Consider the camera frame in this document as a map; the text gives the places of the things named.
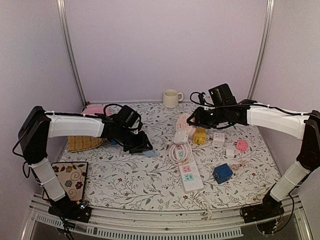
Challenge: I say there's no light blue plug adapter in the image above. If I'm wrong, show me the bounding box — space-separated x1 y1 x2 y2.
143 149 156 158

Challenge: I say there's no pink round power strip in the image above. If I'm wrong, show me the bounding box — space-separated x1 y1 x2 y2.
175 113 197 139

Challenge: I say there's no yellow cube socket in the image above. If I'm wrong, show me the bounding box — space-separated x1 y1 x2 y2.
192 127 206 145

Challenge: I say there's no white cartoon cube socket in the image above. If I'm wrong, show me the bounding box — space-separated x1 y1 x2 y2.
212 132 225 148

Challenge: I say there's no small pink plug adapter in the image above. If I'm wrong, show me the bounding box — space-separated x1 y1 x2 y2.
235 139 248 152

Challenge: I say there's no white power strip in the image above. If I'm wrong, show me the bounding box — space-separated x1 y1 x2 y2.
169 143 204 193

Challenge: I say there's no dark blue cube socket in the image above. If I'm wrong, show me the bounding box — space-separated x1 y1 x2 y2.
212 163 233 185

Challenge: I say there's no white square adapter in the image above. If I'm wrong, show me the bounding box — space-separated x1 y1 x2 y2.
173 129 189 145

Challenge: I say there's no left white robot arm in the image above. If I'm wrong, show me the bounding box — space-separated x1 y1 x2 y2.
12 105 153 203

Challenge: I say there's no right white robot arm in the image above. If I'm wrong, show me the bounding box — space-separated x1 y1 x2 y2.
186 100 320 206

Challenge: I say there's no beige ceramic mug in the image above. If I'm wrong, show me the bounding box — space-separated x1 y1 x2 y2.
162 89 184 108

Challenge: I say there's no pink round plate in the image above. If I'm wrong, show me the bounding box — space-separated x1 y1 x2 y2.
81 105 104 115

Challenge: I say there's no woven bamboo tray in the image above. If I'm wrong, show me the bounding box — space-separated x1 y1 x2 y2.
67 136 104 153

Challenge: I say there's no floral patterned tray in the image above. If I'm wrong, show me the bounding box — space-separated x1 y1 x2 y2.
32 159 89 202

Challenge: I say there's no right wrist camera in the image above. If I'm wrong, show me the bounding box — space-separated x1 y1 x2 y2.
208 83 237 107

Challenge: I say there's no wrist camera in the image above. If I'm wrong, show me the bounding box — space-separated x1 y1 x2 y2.
117 105 143 131
208 83 237 107

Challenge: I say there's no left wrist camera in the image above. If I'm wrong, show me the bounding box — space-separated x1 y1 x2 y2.
117 105 143 131

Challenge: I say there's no white power strip cable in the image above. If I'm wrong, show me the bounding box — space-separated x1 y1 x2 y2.
193 191 213 221

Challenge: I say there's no front aluminium rail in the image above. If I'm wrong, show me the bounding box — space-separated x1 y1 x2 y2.
24 192 308 238

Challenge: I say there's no left aluminium frame post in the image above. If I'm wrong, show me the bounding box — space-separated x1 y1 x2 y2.
56 0 87 107

